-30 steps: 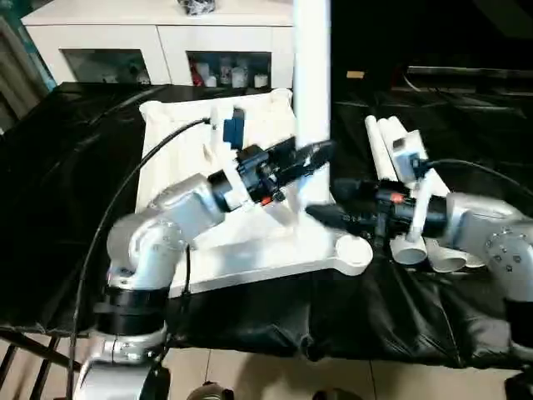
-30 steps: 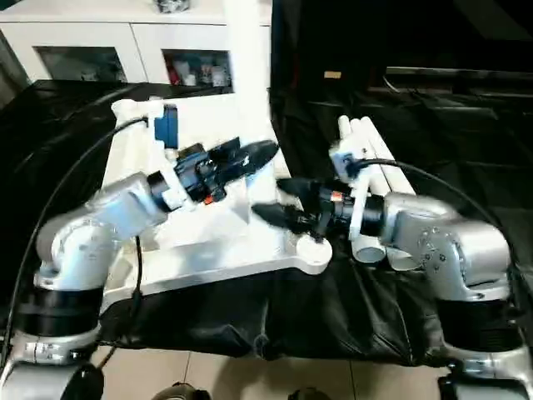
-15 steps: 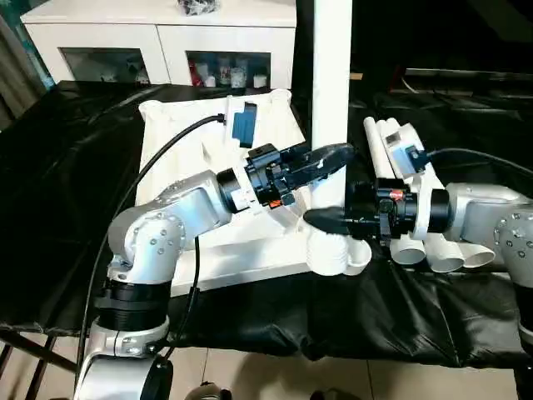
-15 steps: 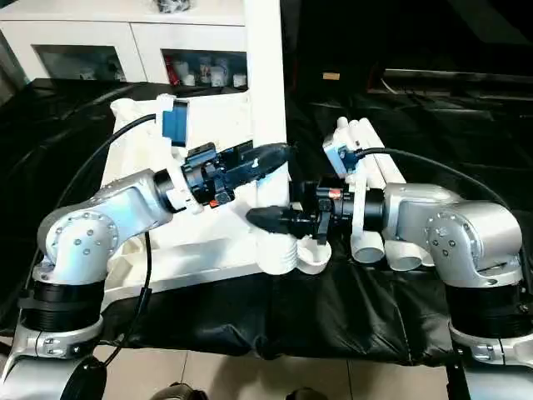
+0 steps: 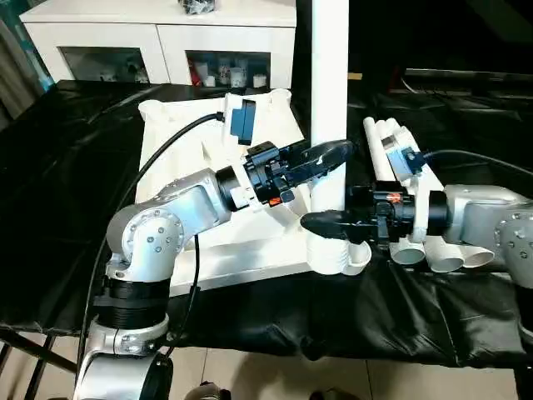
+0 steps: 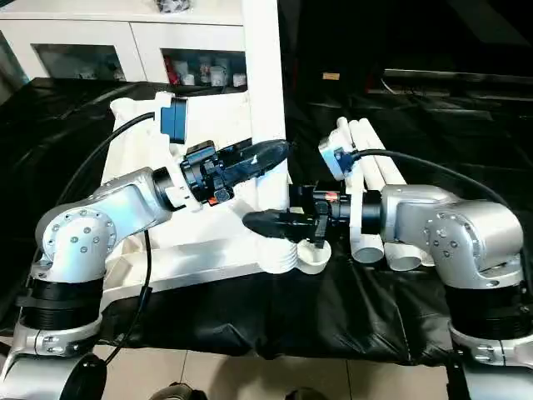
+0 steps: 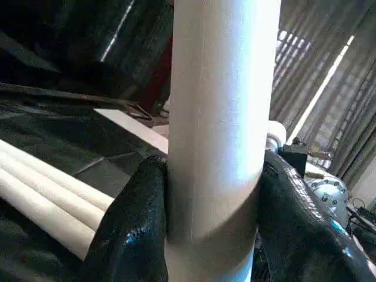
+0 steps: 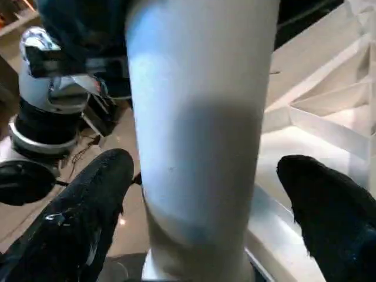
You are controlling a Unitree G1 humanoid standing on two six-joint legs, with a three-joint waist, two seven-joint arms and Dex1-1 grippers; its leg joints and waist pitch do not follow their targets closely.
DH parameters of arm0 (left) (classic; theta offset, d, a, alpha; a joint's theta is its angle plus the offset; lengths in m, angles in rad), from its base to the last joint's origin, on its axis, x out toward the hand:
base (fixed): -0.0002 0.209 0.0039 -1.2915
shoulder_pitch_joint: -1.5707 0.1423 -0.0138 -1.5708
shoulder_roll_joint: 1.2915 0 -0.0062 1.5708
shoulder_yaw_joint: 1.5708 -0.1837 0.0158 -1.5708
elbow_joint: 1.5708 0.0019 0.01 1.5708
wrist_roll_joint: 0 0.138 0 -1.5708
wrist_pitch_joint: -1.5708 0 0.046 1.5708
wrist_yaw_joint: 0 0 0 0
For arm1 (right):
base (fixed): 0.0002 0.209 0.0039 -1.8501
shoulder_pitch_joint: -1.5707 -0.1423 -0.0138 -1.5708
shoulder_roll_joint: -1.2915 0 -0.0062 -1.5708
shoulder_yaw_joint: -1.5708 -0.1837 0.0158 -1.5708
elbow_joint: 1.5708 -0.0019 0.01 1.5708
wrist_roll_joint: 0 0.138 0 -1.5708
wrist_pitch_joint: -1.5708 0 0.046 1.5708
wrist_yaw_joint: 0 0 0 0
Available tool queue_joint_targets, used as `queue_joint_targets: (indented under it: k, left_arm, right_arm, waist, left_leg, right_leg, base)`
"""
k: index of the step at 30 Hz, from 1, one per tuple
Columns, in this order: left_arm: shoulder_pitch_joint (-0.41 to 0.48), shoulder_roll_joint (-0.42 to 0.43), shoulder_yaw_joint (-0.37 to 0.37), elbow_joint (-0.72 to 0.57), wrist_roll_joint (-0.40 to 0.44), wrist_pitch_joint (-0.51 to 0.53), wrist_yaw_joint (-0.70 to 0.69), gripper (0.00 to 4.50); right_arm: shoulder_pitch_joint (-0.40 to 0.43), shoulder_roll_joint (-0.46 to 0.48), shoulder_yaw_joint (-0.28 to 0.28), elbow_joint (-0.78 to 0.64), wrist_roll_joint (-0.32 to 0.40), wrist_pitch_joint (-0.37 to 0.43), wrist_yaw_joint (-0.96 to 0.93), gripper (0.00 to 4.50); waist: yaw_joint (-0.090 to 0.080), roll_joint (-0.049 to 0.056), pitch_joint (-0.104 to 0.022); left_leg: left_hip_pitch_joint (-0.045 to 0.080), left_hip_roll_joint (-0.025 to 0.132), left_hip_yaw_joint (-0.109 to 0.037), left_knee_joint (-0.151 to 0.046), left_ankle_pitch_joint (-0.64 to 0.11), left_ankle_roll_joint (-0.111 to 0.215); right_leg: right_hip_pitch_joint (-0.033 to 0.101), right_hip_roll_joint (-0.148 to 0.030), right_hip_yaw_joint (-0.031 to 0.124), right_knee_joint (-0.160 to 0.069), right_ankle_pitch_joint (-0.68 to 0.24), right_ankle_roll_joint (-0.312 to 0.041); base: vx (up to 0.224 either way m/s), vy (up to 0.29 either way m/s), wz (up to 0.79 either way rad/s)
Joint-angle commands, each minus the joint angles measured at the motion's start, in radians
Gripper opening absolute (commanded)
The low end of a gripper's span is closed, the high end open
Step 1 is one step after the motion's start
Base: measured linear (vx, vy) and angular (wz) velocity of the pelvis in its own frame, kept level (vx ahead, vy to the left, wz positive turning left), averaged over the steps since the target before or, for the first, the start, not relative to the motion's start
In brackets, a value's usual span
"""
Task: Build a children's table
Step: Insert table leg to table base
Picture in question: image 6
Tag white plastic table top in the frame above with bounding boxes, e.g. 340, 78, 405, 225
98, 90, 334, 294

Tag black work mat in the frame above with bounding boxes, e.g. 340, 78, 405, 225
0, 77, 533, 368

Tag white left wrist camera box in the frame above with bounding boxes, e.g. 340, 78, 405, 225
155, 93, 206, 213

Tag white plastic table leg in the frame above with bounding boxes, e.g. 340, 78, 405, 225
346, 117, 426, 273
356, 117, 436, 268
336, 117, 386, 264
240, 0, 302, 276

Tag grey plush toy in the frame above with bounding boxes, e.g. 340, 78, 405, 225
157, 0, 192, 14

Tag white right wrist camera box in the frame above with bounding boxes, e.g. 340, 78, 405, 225
318, 137, 386, 251

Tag toy figures behind cabinet glass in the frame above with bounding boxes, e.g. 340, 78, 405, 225
163, 53, 247, 89

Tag silver left leg black foot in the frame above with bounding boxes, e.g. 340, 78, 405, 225
167, 383, 207, 400

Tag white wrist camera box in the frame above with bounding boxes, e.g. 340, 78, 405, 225
318, 137, 386, 251
155, 93, 206, 213

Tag white cabinet with glass doors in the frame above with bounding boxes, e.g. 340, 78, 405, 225
0, 0, 251, 89

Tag black tv cabinet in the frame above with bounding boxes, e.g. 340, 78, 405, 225
276, 0, 533, 103

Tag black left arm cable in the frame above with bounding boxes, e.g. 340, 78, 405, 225
50, 110, 164, 364

